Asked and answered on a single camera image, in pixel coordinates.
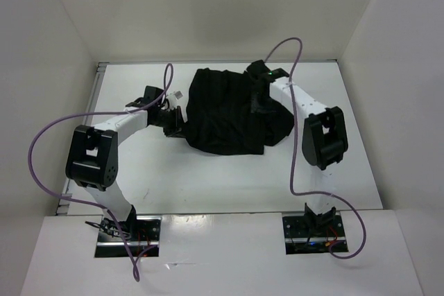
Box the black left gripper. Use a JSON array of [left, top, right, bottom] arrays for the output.
[[152, 105, 192, 139]]

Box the black skirt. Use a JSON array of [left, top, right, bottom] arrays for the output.
[[182, 68, 293, 155]]

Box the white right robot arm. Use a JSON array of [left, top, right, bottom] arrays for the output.
[[252, 68, 350, 236]]

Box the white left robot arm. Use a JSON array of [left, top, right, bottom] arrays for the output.
[[65, 105, 185, 241]]

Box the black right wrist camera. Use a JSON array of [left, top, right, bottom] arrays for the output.
[[246, 60, 270, 76]]

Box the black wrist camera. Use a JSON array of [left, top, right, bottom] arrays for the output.
[[246, 60, 270, 76], [143, 85, 165, 105]]

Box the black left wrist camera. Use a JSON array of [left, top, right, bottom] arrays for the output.
[[143, 85, 165, 105]]

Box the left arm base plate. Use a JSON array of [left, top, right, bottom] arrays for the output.
[[87, 215, 162, 259]]

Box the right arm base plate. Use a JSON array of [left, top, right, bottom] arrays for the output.
[[282, 213, 348, 255]]

